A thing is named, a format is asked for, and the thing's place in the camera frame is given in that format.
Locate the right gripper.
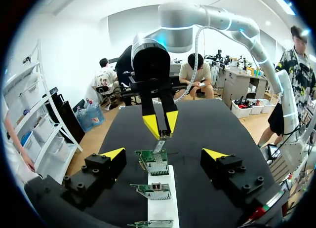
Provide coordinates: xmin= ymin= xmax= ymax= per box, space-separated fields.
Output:
xmin=130 ymin=47 xmax=179 ymax=141

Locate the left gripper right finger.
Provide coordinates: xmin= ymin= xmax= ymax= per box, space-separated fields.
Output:
xmin=200 ymin=148 xmax=282 ymax=210

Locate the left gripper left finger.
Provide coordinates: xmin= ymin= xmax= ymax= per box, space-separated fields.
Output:
xmin=60 ymin=147 xmax=127 ymax=212

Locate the silver optical module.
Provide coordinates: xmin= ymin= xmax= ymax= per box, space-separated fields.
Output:
xmin=152 ymin=130 xmax=171 ymax=154

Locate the green circuit board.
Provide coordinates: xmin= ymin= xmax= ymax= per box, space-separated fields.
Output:
xmin=134 ymin=150 xmax=171 ymax=177
xmin=126 ymin=219 xmax=174 ymax=228
xmin=129 ymin=182 xmax=172 ymax=201

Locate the white stand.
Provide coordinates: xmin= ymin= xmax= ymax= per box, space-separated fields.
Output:
xmin=147 ymin=164 xmax=180 ymax=228

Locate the white cable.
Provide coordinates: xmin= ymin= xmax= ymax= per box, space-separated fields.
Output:
xmin=173 ymin=5 xmax=216 ymax=103

